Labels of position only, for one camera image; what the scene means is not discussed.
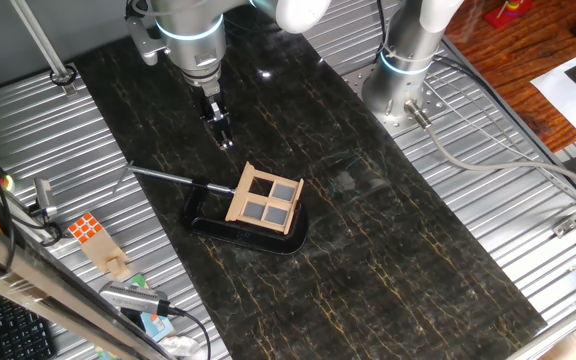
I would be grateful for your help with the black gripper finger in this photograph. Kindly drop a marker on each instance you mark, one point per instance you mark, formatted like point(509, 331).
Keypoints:
point(219, 136)
point(228, 134)

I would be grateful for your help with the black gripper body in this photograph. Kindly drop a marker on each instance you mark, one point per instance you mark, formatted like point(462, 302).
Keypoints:
point(211, 106)

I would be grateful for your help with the wooden sliding window model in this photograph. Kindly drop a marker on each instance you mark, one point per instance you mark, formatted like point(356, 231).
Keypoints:
point(240, 200)

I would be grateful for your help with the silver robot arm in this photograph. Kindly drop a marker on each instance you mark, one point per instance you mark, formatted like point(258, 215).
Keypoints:
point(193, 30)

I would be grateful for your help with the black C-clamp with screw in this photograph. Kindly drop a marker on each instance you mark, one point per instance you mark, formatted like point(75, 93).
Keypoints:
point(248, 240)

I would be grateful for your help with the Rubik's cube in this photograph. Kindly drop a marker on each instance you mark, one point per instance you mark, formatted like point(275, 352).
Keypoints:
point(85, 227)

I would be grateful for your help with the wooden house block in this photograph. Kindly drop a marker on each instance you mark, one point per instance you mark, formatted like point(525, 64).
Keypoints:
point(103, 255)

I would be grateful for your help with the aluminium pole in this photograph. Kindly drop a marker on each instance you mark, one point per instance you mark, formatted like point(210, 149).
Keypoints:
point(43, 45)

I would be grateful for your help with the dark marble mat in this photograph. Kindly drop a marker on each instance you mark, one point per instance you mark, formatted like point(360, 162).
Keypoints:
point(368, 250)

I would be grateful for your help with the small grey clamp device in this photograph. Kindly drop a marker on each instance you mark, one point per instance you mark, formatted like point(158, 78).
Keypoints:
point(44, 195)

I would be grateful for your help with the colourful picture book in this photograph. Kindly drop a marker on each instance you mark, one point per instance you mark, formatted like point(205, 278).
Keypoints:
point(160, 327)

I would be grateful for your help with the crumpled clear plastic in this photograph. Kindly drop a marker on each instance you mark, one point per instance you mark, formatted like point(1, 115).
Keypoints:
point(180, 346)

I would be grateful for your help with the black keyboard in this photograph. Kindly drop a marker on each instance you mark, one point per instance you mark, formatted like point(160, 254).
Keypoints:
point(13, 330)

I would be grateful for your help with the red stacking toy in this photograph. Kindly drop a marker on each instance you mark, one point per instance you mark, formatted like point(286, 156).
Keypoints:
point(505, 17)

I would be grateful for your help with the paper with marker print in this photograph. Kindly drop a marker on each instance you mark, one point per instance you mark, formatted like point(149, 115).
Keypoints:
point(558, 95)

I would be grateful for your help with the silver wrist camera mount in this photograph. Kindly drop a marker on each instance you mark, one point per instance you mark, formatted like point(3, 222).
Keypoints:
point(143, 42)

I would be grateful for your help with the silver camera on mount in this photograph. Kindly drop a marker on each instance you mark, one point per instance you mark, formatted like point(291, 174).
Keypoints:
point(133, 297)

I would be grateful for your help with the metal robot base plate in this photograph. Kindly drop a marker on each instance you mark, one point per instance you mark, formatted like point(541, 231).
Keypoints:
point(435, 107)

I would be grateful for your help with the aluminium frame beam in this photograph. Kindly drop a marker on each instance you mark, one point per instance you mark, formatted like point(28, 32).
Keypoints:
point(43, 290)

